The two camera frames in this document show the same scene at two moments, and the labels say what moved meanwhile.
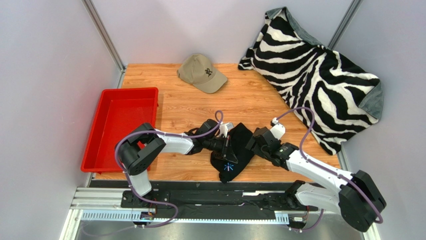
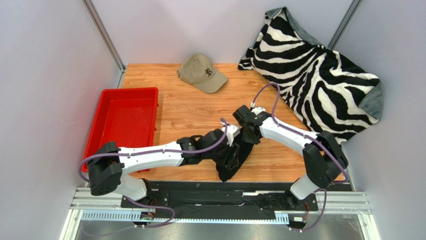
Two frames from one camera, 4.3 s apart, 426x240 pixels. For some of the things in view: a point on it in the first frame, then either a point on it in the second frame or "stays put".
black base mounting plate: (200, 198) stays put
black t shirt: (240, 135) stays put
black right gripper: (254, 144) → (250, 133)
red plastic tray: (120, 111) stays put
